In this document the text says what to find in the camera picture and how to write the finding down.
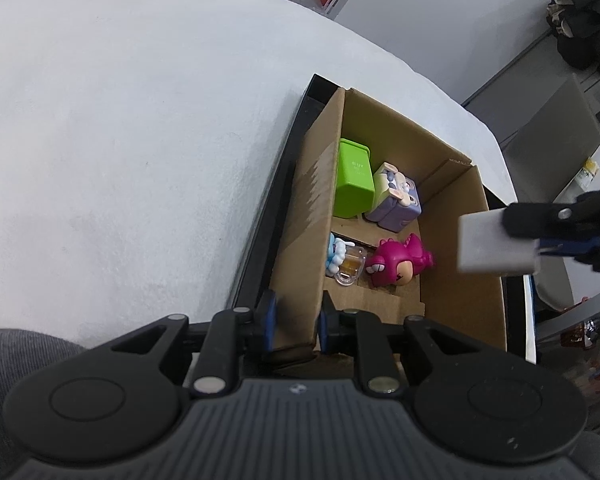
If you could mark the green plastic box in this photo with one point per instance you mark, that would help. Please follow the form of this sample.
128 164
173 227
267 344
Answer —
352 180

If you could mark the white charger plug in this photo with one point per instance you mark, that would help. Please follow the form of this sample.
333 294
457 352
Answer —
485 245

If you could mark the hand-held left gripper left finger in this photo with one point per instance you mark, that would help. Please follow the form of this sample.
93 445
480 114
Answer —
267 320

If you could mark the black tray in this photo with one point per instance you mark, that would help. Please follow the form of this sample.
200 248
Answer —
287 185

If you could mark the dark red packet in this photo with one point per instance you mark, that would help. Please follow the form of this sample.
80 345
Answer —
582 332

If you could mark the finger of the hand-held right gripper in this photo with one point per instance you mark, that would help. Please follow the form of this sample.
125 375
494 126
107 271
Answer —
570 247
540 220

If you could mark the pink hooded figurine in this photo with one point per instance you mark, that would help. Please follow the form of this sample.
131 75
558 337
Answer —
395 260

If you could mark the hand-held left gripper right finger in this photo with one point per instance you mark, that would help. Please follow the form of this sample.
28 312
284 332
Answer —
324 327

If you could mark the purple cube rabbit toy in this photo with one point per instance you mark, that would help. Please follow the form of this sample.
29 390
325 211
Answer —
395 210

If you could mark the white bottle yellow label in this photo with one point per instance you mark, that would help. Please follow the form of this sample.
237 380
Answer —
588 170

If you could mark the person's grey trousers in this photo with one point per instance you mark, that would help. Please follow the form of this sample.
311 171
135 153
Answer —
10 360

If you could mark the cardboard box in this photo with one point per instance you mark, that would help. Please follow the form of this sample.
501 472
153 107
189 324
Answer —
455 305

